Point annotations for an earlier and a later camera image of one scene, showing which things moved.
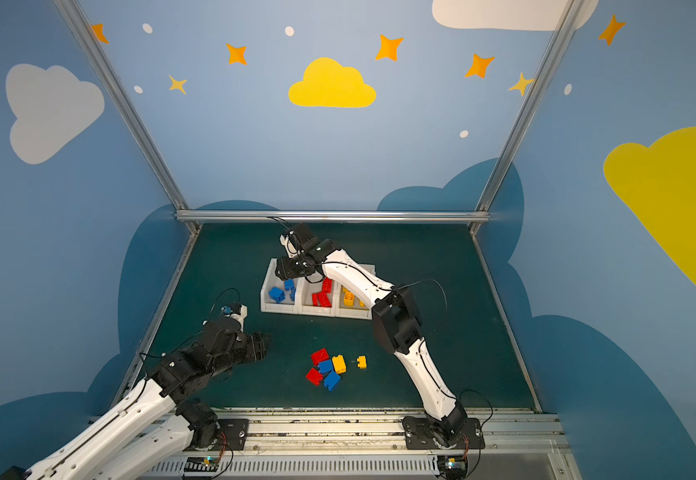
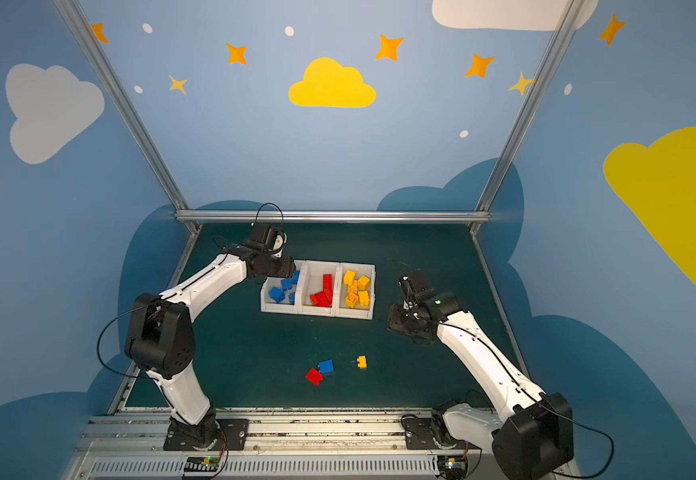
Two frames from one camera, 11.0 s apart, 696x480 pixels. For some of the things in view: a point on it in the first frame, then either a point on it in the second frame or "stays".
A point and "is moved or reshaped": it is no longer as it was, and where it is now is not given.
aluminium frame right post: x=565 y=20 stays
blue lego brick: x=276 y=294 stays
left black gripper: x=252 y=347 to x=282 y=267
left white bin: x=268 y=303 stays
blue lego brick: x=325 y=366 stays
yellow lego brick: x=339 y=364 is moved or reshaped
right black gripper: x=291 y=267 to x=402 y=321
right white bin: x=356 y=311 stays
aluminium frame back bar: x=332 y=216 stays
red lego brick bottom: x=314 y=376 stays
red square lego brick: x=319 y=356 to x=317 y=299
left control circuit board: x=201 y=463 stays
